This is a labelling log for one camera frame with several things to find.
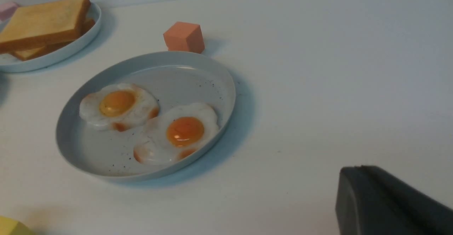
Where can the bottom toast slice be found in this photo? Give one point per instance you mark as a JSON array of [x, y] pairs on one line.
[[44, 50]]

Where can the light blue bread plate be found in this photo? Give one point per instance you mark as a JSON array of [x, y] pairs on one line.
[[10, 64]]

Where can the pink cube block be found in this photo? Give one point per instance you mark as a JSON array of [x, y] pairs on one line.
[[7, 10]]

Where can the grey speckled egg plate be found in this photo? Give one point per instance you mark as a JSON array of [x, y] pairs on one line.
[[174, 78]]

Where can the left fried egg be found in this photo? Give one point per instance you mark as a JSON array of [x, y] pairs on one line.
[[118, 107]]

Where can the fried egg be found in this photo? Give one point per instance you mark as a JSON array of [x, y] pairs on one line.
[[176, 134], [118, 107]]

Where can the right fried egg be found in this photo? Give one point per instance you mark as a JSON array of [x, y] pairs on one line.
[[176, 134]]

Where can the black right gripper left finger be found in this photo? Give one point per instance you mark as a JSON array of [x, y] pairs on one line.
[[363, 208]]

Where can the yellow cube block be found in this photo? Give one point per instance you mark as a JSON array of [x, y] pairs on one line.
[[9, 226]]

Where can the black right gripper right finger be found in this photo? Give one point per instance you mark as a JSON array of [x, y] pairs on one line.
[[422, 213]]

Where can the orange cube block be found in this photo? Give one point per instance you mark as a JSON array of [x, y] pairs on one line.
[[184, 36]]

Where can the toast slice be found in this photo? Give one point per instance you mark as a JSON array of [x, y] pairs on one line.
[[44, 24], [44, 50]]

